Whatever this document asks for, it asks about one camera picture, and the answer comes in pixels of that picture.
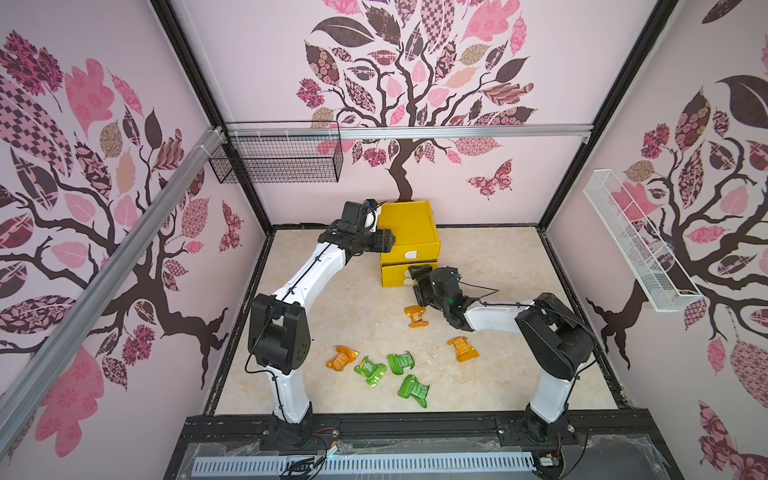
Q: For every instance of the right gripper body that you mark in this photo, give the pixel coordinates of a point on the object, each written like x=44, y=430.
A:
x=421, y=282

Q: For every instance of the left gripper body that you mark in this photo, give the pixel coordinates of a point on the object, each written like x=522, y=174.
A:
x=374, y=242

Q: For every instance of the yellow drawer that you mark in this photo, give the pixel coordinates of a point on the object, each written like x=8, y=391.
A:
x=402, y=253
x=398, y=275

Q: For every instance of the yellow top drawer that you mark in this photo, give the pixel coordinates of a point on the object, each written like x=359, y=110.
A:
x=402, y=253

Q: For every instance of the orange cookie packet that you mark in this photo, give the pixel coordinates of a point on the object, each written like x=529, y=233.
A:
x=415, y=315
x=344, y=356
x=464, y=351

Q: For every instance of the green cookie packet front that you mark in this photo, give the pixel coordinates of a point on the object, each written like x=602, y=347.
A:
x=411, y=388

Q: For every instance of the green cookie packet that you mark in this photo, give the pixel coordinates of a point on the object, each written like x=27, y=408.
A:
x=411, y=388
x=399, y=363
x=372, y=372

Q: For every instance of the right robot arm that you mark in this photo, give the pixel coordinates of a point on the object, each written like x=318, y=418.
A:
x=561, y=343

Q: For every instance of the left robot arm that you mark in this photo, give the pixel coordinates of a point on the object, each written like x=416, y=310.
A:
x=279, y=338

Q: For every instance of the yellow three-drawer cabinet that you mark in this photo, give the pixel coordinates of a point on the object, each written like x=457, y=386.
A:
x=410, y=222

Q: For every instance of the black wire basket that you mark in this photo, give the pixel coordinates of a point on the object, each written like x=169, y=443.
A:
x=271, y=152

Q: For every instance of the white slotted cable duct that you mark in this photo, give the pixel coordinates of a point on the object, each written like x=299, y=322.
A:
x=353, y=464

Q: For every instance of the aluminium rail back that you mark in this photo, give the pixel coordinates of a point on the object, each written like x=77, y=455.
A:
x=408, y=131

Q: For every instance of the aluminium rail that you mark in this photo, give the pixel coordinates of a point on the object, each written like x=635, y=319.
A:
x=408, y=131
x=36, y=379

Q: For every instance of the white wire basket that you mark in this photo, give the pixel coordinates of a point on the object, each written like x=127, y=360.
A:
x=666, y=284

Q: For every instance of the black base frame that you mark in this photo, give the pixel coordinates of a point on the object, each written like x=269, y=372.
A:
x=589, y=444

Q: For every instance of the aluminium rail left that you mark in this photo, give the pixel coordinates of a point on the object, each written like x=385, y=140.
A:
x=36, y=379

